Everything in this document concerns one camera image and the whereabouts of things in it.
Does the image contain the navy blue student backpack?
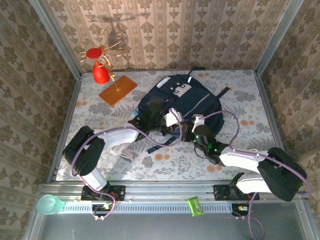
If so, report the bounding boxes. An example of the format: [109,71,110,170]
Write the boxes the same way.
[132,67,231,155]

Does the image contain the thin black wire loop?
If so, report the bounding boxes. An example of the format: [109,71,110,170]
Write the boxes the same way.
[194,147,209,160]

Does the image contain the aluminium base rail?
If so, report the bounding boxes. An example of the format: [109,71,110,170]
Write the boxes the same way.
[38,180,306,202]

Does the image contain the white slotted cable duct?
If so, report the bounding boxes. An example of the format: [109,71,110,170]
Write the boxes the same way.
[61,201,235,215]

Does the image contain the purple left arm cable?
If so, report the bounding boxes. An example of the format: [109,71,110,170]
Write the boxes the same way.
[70,113,185,222]

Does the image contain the aluminium table side rail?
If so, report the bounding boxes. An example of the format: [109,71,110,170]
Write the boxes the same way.
[254,71,301,183]
[46,74,83,183]

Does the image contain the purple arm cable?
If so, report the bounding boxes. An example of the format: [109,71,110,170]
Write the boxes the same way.
[198,109,313,240]
[70,113,185,222]

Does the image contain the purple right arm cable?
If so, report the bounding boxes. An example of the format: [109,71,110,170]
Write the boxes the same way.
[198,109,313,240]

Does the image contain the teal plastic cup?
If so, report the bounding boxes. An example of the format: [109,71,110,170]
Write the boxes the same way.
[36,194,66,216]

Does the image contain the aluminium corner post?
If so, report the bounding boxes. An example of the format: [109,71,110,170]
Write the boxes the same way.
[254,0,305,76]
[28,0,83,79]

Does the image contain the gold wire red ornament stand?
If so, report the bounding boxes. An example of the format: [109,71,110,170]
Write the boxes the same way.
[76,32,138,108]

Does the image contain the green snack packet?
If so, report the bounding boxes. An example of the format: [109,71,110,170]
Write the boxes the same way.
[186,196,205,218]

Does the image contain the floral patterned table cover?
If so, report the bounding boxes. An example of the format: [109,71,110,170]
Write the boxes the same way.
[55,69,287,181]

